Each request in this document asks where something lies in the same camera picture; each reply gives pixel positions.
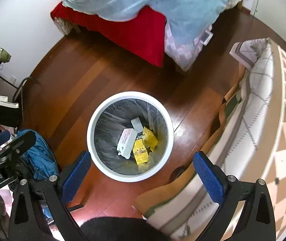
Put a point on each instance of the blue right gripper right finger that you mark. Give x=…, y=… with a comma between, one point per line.
x=212, y=176

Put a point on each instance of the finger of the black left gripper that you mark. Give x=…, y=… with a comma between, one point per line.
x=17, y=146

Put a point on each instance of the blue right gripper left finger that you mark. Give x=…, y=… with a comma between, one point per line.
x=72, y=177

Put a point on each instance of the pink white medicine box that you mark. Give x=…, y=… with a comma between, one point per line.
x=126, y=142

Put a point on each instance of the yellow snack bag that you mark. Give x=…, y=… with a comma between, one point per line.
x=149, y=139

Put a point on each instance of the grey white carton box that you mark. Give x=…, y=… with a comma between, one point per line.
x=137, y=126

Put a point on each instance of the white round trash bin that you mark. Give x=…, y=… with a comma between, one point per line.
x=106, y=125

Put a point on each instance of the blue jacket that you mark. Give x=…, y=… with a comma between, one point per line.
x=39, y=159

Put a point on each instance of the black chair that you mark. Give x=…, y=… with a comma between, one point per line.
x=12, y=113

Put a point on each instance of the checkered bed cover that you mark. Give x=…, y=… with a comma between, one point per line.
x=250, y=144

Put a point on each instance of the yellow box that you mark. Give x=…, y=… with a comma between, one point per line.
x=140, y=152

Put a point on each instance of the pink checkered mattress sheet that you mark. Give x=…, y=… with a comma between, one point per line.
x=185, y=55

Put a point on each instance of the red bed sheet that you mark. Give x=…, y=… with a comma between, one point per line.
x=143, y=36

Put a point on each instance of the light blue blanket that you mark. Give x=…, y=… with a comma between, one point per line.
x=155, y=5

